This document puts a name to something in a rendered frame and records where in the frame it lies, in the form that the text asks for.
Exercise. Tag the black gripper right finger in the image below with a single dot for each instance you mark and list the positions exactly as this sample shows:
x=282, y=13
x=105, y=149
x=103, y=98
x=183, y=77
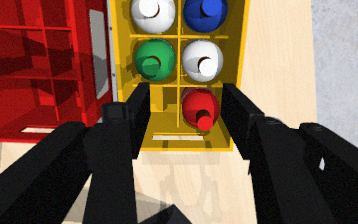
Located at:
x=284, y=190

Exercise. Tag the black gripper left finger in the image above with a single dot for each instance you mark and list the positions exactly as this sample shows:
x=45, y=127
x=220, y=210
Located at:
x=39, y=189

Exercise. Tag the yellow crate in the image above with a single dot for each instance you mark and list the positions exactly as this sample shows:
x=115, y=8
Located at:
x=165, y=96

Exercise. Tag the blue bottle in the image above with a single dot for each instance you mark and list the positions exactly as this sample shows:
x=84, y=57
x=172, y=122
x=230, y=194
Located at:
x=197, y=14

